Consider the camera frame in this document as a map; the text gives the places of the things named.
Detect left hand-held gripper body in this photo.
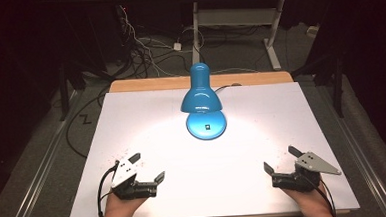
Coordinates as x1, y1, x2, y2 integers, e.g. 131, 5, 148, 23
108, 156, 159, 202

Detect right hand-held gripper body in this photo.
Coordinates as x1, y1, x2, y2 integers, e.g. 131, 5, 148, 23
269, 150, 344, 195

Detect blue desk lamp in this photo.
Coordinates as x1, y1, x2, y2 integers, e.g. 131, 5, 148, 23
178, 61, 229, 143

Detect person's right hand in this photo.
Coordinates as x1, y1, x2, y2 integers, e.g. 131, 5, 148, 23
282, 182, 332, 216

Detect person's left hand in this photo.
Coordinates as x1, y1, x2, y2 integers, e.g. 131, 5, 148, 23
102, 190, 149, 217

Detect black metal stand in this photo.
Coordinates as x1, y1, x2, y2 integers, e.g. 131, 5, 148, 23
311, 55, 348, 120
56, 58, 89, 122

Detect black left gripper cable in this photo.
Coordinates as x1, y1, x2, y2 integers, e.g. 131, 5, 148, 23
95, 160, 123, 217

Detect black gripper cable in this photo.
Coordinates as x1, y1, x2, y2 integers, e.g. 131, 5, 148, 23
95, 160, 123, 217
313, 176, 338, 217

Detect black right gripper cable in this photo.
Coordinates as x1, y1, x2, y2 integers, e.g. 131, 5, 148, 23
313, 176, 338, 217

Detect metal floor rail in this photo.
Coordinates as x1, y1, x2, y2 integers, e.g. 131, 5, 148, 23
316, 77, 386, 217
0, 90, 88, 217

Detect long black floor cable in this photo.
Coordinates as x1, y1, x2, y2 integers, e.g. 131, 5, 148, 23
62, 88, 115, 160

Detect black lamp cable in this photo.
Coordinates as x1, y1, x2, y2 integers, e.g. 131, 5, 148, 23
214, 82, 243, 93

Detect tangle of floor cables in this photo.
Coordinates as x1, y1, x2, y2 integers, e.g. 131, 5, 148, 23
114, 0, 200, 81

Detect white metal desk frame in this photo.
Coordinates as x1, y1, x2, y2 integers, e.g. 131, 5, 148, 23
188, 0, 289, 76

